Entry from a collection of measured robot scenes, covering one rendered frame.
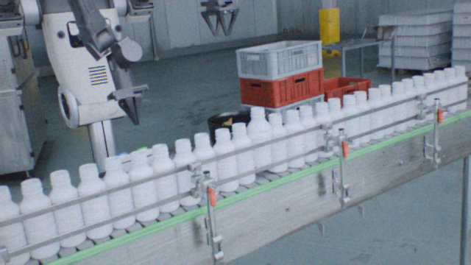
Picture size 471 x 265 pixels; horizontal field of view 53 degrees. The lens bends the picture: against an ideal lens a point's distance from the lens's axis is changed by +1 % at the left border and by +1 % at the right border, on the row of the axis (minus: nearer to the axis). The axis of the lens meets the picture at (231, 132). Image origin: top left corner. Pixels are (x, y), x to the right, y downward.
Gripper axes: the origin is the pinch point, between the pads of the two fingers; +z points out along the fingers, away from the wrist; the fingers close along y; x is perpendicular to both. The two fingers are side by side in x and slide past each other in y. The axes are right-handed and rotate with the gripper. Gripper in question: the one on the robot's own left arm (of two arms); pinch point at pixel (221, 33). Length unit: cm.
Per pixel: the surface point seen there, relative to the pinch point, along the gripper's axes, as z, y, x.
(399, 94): 27, -17, -58
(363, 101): 26, -16, -40
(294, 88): 61, 162, -164
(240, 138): 26.7, -16.5, 7.9
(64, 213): 31, -18, 55
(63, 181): 25, -17, 54
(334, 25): 65, 675, -738
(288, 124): 26.7, -15.8, -9.6
